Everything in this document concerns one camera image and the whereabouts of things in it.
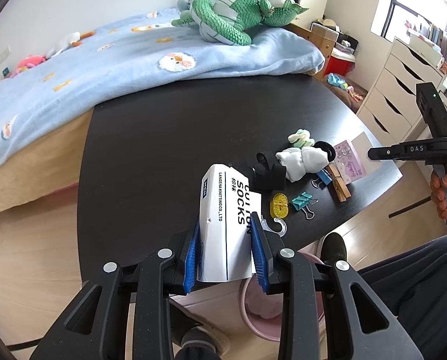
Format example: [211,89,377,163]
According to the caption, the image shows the white cotton socks box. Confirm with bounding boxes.
[197,164,262,283]

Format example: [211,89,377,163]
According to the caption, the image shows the pink printed card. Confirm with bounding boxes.
[333,141,367,185]

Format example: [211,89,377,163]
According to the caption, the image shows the black hair tie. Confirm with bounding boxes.
[314,140,337,163]

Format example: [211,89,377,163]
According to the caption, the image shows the wooden clothespin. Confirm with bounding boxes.
[326,163,351,203]

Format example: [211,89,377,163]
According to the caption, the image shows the teal binder clip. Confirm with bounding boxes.
[290,192,319,220]

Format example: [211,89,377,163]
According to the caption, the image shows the blue binder clip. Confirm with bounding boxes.
[311,169,333,189]

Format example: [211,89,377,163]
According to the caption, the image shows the black sock bundle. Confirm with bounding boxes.
[253,152,286,193]

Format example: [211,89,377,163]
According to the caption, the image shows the pale green sock bundle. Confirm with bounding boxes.
[288,128,315,148]

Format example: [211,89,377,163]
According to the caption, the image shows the white sock bundle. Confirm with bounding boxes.
[276,146,329,183]

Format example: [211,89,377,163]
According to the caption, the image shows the pink trash bin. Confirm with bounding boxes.
[238,251,327,342]

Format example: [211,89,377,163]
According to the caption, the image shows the clear plastic hook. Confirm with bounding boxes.
[261,218,287,238]

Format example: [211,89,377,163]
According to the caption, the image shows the white drawer cabinet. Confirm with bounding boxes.
[357,38,445,146]

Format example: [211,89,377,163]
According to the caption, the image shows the person's left shoe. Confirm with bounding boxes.
[170,299,232,359]

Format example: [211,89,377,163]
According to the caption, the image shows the person's shoe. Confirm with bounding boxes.
[319,232,347,265]
[170,299,232,359]

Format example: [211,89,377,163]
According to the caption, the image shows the brown pet bed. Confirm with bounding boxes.
[322,75,368,113]

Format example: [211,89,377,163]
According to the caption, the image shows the person's right shoe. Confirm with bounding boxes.
[319,232,347,265]

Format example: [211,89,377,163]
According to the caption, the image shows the black wooden table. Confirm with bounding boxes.
[78,72,404,290]

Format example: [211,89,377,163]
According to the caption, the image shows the books on cabinet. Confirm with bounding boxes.
[404,18,447,83]

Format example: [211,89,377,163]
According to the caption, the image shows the red storage box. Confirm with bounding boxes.
[324,55,355,77]

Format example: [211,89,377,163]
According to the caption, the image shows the wooden nightstand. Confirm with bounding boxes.
[285,23,339,80]

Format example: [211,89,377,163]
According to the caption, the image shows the green dragon plush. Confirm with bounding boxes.
[171,0,307,47]

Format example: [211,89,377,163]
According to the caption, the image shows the light blue blanket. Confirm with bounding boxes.
[0,8,324,166]

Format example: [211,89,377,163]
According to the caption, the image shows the white goose plush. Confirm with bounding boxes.
[45,31,95,59]

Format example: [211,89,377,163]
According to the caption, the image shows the pink plush toy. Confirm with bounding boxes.
[10,55,46,78]

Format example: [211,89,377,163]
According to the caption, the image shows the wooden bed frame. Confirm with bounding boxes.
[0,111,92,213]

